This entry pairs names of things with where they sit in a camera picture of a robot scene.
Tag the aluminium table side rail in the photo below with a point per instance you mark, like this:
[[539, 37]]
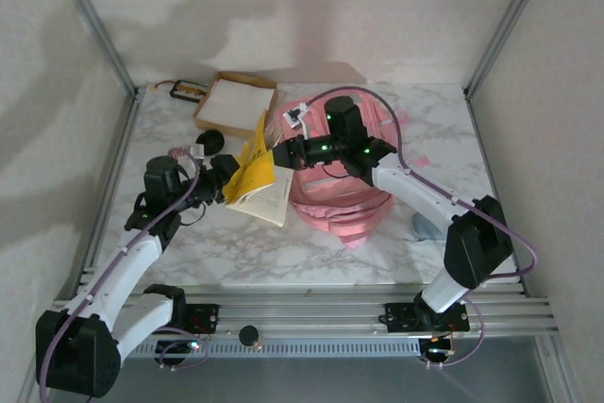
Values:
[[112, 186]]

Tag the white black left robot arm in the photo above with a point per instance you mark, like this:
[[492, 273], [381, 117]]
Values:
[[132, 256]]

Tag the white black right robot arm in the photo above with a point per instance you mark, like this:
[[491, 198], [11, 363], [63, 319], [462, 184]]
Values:
[[415, 186]]

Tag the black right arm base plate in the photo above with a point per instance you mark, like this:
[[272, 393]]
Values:
[[398, 318]]

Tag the pink student backpack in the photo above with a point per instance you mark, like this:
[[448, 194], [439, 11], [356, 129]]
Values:
[[340, 205]]

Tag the small yellow booklet black text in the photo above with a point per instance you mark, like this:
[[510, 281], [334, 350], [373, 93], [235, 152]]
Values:
[[257, 157]]

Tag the cardboard box with white foam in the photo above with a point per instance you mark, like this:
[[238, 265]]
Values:
[[236, 101]]

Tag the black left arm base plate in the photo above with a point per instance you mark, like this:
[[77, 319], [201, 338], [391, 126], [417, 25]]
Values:
[[207, 318]]

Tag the aluminium corner post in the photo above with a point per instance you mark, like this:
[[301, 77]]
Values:
[[508, 21], [94, 21]]

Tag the light blue glasses case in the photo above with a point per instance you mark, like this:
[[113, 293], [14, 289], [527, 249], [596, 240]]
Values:
[[427, 233]]

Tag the black round lid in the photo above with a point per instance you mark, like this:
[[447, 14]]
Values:
[[211, 141]]

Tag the black round knob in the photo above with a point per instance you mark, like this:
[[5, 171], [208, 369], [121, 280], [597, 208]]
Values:
[[249, 336]]

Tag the black board with orange connectors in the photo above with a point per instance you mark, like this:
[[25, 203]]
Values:
[[189, 90]]

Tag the aluminium base frame rails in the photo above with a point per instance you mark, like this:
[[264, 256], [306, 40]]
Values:
[[307, 313]]

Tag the small circuit board with LED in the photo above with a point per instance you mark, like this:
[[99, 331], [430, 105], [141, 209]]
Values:
[[439, 350], [197, 344]]

